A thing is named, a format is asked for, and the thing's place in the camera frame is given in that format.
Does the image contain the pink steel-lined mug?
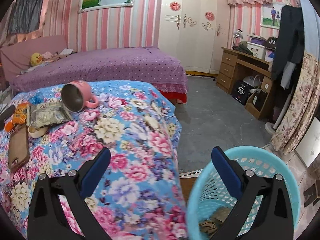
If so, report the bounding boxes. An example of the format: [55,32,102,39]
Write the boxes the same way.
[61,80,99,113]

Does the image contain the cream round lid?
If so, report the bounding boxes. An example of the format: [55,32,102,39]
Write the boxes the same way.
[28,126,48,139]

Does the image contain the orange peel piece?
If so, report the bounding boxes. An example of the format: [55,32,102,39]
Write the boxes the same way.
[4,121,15,133]

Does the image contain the pink headboard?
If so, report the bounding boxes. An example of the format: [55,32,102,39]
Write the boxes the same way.
[1,35,68,82]

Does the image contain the blue plastic wrapper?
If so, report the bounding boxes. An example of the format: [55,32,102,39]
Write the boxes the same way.
[29,92,44,105]

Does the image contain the black box under desk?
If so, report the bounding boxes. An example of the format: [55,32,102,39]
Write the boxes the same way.
[232,80,253,106]

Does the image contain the floral folded mattress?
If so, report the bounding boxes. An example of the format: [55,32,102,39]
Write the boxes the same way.
[271,53,319,155]

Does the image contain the pink toy on bed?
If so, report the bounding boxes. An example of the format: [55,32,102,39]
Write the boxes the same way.
[42,51,54,60]

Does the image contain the black wallet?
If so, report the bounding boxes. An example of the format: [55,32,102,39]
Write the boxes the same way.
[0,105,15,131]

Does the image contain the grey dark curtain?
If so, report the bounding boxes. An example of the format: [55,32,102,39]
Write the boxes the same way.
[8,0,43,35]

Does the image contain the white wardrobe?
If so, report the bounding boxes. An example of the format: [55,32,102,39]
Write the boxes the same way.
[158,0,231,74]

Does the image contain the floral bed cover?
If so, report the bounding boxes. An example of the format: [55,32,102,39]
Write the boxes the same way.
[1,81,188,239]

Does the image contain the white fan stand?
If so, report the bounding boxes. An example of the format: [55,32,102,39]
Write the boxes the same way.
[265,93,292,135]

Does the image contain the orange noodle snack packet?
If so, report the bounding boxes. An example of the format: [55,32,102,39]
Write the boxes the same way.
[12,102,29,125]

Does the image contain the desk lamp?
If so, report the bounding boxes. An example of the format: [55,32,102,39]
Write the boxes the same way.
[232,29,243,48]

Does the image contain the white storage box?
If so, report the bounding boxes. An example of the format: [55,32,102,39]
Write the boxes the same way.
[247,42,266,60]

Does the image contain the yellow duck plush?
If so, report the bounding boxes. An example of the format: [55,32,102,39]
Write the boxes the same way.
[30,53,43,67]

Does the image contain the wooden desk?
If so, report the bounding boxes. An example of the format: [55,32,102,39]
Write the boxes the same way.
[216,48,274,120]

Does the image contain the light blue plastic basket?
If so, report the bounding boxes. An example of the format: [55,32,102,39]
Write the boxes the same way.
[186,146,300,239]

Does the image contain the grey foil snack bag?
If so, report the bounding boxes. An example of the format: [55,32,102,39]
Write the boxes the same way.
[26,101,73,129]

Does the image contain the brown stocking ball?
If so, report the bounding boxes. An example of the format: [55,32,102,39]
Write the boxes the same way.
[199,206,231,238]

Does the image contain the purple dotted bed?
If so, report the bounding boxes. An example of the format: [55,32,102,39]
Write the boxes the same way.
[10,47,188,94]

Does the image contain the framed couple photo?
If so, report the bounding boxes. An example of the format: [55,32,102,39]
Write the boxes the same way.
[261,2,285,29]

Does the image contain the black hanging coat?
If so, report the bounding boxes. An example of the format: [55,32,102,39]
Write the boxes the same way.
[271,5,305,80]

